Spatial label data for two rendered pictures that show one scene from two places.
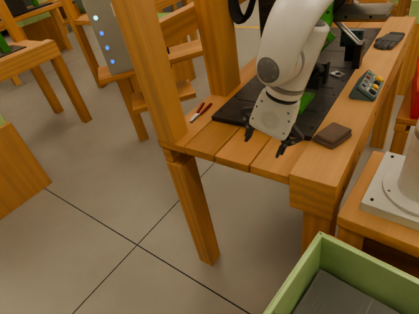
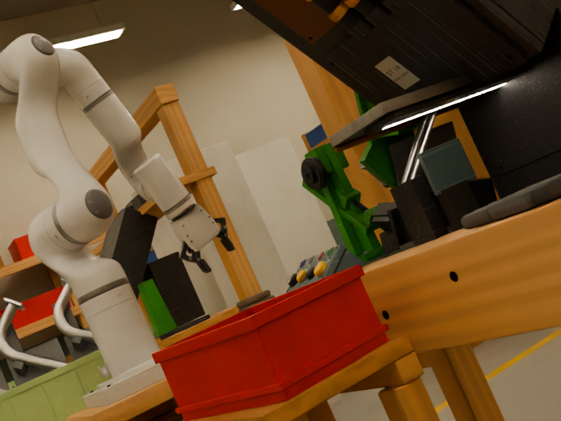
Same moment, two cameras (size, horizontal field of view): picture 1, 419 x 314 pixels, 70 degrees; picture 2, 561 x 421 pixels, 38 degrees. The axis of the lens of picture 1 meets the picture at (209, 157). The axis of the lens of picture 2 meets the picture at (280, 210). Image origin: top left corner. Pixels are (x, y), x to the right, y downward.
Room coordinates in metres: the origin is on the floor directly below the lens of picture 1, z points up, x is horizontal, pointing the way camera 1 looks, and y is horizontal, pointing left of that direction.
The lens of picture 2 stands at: (1.41, -2.13, 0.96)
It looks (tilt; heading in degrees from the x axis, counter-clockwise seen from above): 4 degrees up; 107
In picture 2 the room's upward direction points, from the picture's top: 24 degrees counter-clockwise
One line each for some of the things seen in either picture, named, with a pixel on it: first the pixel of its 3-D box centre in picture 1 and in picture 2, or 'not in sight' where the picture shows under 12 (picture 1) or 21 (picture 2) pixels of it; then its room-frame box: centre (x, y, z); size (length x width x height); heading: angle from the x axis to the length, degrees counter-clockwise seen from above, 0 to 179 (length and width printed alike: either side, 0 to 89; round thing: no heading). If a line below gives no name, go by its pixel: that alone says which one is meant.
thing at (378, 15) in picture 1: (339, 12); (440, 99); (1.33, -0.70, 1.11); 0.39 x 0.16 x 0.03; 48
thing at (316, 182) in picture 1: (370, 86); (408, 299); (1.15, -0.78, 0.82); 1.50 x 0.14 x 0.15; 138
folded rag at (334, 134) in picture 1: (332, 134); (255, 301); (0.76, -0.41, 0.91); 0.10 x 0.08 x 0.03; 116
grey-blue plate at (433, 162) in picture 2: (350, 45); (455, 184); (1.30, -0.75, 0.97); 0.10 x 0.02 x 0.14; 48
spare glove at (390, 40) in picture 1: (387, 40); (526, 198); (1.40, -0.99, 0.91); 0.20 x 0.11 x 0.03; 127
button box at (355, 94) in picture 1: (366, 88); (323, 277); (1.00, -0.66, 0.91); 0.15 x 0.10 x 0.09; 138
